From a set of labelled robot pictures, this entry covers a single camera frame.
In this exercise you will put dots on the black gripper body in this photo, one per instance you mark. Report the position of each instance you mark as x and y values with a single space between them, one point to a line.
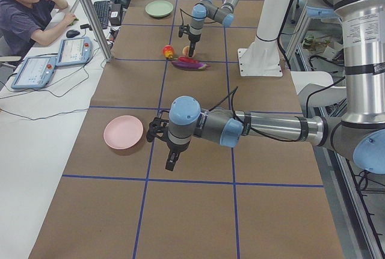
175 148
193 38

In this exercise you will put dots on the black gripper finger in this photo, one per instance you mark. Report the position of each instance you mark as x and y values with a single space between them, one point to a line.
172 159
192 48

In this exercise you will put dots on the peach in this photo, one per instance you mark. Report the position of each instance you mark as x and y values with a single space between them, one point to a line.
185 52

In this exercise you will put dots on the red pomegranate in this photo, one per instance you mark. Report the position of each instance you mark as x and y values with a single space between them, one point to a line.
168 51

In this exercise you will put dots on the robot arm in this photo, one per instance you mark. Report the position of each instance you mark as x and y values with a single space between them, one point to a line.
207 9
357 136

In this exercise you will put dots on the red chili pepper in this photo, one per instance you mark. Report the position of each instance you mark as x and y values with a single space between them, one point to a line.
185 60

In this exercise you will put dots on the purple eggplant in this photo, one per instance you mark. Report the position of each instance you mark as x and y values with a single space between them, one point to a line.
190 66

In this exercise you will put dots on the green plate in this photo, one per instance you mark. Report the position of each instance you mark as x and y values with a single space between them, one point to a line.
159 8

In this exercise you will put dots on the pink plate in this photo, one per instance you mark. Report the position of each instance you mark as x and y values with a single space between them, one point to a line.
123 132

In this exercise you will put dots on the black box on desk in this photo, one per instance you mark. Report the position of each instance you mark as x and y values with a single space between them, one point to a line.
115 14

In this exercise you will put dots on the black keyboard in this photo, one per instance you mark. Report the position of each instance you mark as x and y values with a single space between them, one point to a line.
102 9

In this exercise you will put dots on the far blue teach pendant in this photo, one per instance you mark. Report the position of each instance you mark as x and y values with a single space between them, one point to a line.
74 51

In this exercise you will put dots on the blue teach pendant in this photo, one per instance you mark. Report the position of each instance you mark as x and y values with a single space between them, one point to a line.
35 73
74 51

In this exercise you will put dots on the black computer mouse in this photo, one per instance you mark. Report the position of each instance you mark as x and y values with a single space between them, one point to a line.
72 33

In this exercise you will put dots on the white chair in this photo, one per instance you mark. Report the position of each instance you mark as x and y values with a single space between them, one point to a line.
314 89

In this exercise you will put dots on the near blue teach pendant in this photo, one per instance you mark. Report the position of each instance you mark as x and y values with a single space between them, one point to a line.
35 73

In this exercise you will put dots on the seated person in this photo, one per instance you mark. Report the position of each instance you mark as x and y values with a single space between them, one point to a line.
24 22

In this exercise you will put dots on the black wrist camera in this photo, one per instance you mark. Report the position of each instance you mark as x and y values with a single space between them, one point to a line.
183 29
157 128

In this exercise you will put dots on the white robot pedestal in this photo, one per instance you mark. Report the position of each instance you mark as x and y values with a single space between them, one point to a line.
262 57

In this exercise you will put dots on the aluminium frame post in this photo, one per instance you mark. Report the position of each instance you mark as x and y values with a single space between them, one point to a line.
97 29

